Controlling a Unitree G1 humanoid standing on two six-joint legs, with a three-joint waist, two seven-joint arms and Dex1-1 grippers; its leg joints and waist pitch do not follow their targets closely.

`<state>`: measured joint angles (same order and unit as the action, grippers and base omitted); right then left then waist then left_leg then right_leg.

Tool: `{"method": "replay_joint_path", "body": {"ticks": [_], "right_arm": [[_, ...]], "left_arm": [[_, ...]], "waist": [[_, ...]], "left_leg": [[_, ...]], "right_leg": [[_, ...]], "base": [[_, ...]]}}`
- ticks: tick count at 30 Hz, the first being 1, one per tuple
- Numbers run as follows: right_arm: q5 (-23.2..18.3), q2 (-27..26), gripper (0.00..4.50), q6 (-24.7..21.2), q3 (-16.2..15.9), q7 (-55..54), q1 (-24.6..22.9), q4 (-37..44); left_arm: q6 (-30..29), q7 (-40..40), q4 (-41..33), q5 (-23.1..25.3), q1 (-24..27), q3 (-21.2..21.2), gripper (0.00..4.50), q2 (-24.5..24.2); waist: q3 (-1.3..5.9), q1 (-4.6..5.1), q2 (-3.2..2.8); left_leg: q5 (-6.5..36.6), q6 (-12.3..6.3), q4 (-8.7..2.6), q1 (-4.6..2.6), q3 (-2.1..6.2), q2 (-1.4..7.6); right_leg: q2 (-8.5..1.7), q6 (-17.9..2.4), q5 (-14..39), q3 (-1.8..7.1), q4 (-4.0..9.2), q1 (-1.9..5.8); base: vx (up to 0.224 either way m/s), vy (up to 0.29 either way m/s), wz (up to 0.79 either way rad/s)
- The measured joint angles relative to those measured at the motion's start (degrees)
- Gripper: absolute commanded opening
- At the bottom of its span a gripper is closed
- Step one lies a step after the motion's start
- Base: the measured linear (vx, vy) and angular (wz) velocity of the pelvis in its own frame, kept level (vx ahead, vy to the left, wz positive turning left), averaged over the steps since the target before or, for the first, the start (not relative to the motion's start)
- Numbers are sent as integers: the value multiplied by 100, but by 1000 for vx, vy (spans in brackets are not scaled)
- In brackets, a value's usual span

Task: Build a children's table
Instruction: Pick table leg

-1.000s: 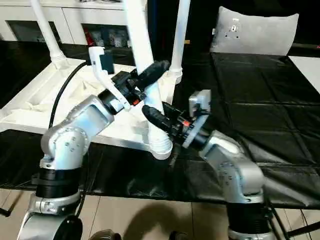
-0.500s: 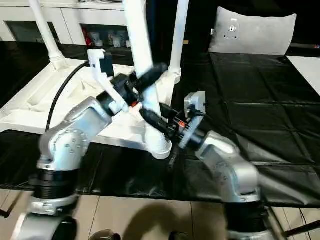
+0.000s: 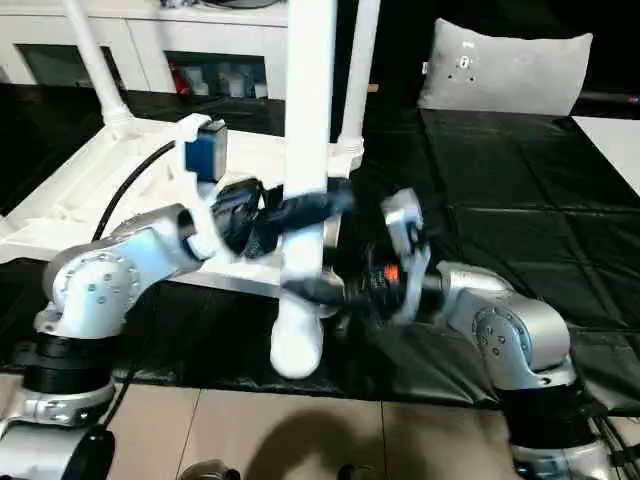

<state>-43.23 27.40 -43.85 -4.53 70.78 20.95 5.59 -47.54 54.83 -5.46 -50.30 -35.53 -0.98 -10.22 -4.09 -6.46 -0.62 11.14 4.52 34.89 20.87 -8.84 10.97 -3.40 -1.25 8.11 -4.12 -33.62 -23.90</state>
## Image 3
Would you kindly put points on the white plastic table top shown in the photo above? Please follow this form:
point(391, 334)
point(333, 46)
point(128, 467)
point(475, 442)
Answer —
point(75, 200)

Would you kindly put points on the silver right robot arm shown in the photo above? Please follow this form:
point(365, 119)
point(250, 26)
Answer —
point(515, 325)

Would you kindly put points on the small white cup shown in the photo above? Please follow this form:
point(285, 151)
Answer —
point(199, 89)
point(260, 91)

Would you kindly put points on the red box in cabinet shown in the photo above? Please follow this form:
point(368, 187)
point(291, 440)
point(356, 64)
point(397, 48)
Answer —
point(176, 77)

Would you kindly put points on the black work mat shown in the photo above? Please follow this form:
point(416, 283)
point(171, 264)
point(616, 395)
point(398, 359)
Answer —
point(525, 200)

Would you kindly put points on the tall black cabinet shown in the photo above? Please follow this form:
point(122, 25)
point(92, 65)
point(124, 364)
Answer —
point(400, 50)

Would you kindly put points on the dark robot foot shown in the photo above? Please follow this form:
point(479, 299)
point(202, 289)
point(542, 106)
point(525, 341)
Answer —
point(357, 473)
point(210, 471)

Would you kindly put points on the white cabinet with glass doors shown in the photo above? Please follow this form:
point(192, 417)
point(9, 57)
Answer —
point(140, 35)

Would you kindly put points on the round grey appliance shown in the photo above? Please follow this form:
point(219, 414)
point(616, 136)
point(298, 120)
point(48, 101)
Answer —
point(240, 3)

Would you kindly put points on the black clutter pile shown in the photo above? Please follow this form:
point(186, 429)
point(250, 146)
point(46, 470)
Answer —
point(180, 3)

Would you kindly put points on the grey cushion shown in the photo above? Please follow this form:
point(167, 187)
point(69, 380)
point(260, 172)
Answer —
point(505, 70)

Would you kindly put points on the white flat board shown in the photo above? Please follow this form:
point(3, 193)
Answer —
point(612, 145)

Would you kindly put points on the black bar with red mark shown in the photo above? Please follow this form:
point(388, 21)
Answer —
point(610, 98)

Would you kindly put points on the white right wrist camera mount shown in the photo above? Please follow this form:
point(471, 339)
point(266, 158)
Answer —
point(407, 220)

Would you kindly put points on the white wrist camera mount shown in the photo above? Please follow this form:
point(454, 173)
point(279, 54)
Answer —
point(192, 150)
point(407, 220)

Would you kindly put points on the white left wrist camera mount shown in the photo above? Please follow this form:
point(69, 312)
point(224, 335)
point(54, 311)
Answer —
point(192, 150)

